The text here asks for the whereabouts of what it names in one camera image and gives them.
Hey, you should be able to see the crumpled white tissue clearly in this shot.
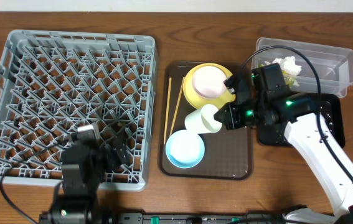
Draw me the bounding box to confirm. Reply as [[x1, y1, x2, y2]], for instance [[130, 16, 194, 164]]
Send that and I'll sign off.
[[272, 56, 302, 76]]

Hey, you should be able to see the grey dishwasher rack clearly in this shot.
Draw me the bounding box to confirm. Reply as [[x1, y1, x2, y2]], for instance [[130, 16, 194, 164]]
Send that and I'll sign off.
[[0, 30, 158, 191]]

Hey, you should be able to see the black plastic tray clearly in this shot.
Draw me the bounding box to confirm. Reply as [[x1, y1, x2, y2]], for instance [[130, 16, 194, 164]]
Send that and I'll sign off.
[[256, 93, 346, 147]]

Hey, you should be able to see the pink bowl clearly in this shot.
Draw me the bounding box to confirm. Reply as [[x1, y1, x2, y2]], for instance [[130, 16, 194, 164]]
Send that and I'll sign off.
[[192, 66, 226, 98]]

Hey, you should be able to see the brown serving tray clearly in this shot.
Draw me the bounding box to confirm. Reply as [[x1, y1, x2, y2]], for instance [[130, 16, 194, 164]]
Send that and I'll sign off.
[[158, 61, 253, 180]]

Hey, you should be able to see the green snack wrapper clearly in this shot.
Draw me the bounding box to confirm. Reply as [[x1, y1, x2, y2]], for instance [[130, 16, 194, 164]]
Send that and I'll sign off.
[[282, 70, 299, 88]]

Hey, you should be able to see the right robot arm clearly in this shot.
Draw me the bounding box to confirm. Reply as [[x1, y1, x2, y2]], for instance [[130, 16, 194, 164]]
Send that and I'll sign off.
[[214, 63, 353, 218]]

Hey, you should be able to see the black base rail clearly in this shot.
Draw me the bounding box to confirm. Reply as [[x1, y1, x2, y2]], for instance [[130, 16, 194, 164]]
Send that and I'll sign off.
[[38, 208, 337, 224]]

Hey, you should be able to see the yellow plate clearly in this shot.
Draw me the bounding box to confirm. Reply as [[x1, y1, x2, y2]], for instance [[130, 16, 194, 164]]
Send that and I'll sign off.
[[183, 63, 235, 109]]

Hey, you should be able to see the white plastic cup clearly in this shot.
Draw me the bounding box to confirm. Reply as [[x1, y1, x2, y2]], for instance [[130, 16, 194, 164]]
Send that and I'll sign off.
[[184, 104, 222, 134]]

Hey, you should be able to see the wooden chopstick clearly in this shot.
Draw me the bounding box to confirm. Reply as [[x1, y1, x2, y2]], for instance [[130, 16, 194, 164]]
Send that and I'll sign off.
[[169, 77, 185, 137], [163, 77, 172, 145]]

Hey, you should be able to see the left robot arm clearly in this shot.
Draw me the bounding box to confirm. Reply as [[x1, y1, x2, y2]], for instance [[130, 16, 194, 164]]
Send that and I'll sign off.
[[38, 124, 130, 224]]

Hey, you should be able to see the left wooden chopstick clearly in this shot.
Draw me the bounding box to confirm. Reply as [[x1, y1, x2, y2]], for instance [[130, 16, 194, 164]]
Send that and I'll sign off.
[[163, 77, 172, 145]]

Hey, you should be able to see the light blue bowl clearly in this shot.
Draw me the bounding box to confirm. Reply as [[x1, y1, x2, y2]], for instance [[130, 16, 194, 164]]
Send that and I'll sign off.
[[165, 130, 205, 169]]

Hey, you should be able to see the clear plastic bin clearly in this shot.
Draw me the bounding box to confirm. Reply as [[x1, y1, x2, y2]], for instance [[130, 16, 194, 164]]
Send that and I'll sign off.
[[252, 37, 353, 98]]

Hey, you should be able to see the right wooden chopstick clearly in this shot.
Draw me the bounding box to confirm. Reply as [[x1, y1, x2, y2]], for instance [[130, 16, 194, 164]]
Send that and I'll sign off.
[[169, 77, 185, 137]]

